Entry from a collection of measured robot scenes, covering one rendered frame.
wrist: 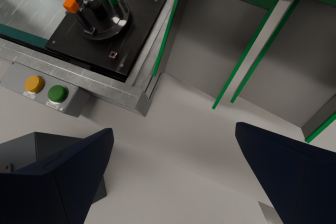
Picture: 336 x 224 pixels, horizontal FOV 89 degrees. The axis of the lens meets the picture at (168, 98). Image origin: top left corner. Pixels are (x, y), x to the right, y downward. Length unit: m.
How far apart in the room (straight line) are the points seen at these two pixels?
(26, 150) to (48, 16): 0.47
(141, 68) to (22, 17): 0.47
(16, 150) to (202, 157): 0.36
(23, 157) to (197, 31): 0.34
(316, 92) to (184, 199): 0.34
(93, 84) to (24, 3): 0.45
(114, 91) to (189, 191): 0.29
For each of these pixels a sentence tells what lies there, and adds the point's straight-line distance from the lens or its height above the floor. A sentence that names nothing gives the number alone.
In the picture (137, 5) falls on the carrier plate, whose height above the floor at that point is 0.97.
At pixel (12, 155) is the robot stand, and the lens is 0.36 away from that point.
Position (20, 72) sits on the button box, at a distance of 0.57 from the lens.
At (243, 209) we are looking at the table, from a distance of 0.48.
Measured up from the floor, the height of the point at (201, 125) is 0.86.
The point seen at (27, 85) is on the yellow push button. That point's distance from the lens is 0.52.
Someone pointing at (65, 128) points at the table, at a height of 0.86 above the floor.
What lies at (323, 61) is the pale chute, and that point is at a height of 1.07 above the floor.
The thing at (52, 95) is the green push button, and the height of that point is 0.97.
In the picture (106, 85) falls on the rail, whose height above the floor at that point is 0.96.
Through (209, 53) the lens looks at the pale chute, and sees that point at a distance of 0.32.
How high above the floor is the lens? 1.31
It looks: 71 degrees down
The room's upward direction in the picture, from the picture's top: 17 degrees counter-clockwise
